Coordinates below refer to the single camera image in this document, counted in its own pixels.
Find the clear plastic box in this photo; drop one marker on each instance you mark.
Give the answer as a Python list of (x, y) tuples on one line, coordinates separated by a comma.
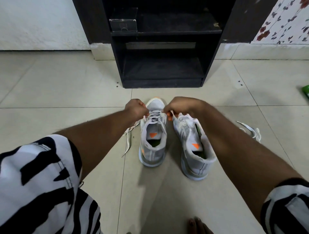
[(123, 25)]

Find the person's right foot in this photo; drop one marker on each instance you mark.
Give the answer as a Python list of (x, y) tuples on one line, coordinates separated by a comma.
[(199, 226)]

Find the person's left hand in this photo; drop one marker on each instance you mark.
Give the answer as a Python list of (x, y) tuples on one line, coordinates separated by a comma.
[(136, 108)]

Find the zebra striped garment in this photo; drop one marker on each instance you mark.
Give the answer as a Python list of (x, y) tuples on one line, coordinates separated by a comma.
[(36, 180)]

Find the dark brown wooden cabinet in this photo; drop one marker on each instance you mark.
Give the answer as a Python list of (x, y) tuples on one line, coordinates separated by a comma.
[(91, 21)]

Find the person's right hand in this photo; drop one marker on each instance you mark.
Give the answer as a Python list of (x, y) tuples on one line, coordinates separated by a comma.
[(183, 106)]

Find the grey sneaker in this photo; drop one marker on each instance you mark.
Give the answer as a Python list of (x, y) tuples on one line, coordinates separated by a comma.
[(152, 154), (195, 168)]

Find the white floral patterned sheet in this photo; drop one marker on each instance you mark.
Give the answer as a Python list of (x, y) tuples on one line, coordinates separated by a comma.
[(282, 24)]

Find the person's right forearm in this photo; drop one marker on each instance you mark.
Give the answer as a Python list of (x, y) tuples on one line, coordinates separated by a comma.
[(246, 166)]

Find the green blue white bottle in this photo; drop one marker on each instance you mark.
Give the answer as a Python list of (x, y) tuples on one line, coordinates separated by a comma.
[(306, 90)]

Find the black open shelf box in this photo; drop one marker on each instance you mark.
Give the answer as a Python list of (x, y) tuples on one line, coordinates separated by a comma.
[(161, 70)]

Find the person's left forearm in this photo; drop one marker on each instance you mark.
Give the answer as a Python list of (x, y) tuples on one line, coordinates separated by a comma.
[(96, 142)]

